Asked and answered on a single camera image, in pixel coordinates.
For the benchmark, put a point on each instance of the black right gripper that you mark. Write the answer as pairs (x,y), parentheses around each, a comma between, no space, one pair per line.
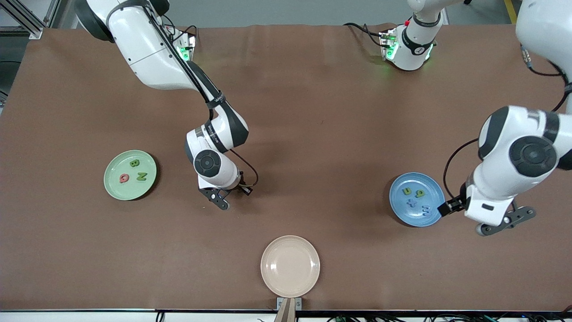
(236,189)

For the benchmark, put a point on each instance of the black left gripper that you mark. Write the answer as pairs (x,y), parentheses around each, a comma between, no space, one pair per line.
(456,205)

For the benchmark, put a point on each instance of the blue foam letter m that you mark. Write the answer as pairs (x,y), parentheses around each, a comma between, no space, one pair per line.
(426,210)

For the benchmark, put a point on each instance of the green foam letter N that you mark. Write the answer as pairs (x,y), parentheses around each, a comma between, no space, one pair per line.
(141,176)

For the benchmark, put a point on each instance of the red foam letter Q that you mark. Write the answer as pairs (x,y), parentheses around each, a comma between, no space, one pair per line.
(120,179)

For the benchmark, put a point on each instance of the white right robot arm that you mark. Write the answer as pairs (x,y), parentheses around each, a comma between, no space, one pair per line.
(147,49)

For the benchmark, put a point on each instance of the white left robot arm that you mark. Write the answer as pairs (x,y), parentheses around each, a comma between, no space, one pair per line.
(491,192)

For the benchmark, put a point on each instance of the blue plate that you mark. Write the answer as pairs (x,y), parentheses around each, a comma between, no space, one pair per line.
(402,210)

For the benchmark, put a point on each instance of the brown table cover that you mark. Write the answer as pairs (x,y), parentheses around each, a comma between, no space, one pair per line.
(313,134)

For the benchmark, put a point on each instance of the beige plate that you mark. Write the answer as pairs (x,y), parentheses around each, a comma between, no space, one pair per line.
(290,266)

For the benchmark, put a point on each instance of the light green plate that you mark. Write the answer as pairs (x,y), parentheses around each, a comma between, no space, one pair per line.
(134,190)

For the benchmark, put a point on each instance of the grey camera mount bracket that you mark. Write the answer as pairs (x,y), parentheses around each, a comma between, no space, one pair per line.
(289,308)

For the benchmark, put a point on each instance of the white table edge rail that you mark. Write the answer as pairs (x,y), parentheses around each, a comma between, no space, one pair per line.
(89,316)

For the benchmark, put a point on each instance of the aluminium frame profile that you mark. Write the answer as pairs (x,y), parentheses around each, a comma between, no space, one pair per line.
(33,30)

